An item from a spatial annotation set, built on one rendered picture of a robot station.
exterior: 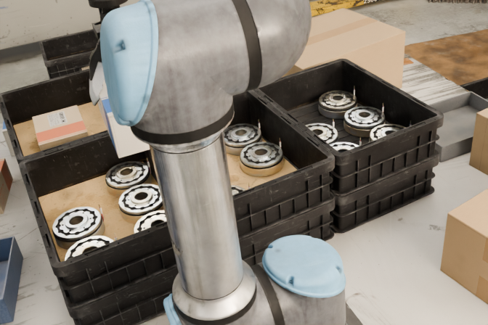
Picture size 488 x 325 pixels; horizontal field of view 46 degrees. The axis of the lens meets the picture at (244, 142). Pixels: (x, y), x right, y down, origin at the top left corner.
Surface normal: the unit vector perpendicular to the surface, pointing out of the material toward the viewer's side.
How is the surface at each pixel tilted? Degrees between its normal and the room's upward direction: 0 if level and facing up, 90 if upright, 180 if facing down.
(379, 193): 90
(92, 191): 0
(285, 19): 63
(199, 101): 91
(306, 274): 7
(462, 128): 0
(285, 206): 90
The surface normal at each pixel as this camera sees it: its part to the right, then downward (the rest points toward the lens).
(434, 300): -0.09, -0.84
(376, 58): 0.52, 0.43
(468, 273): -0.83, 0.37
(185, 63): 0.33, 0.26
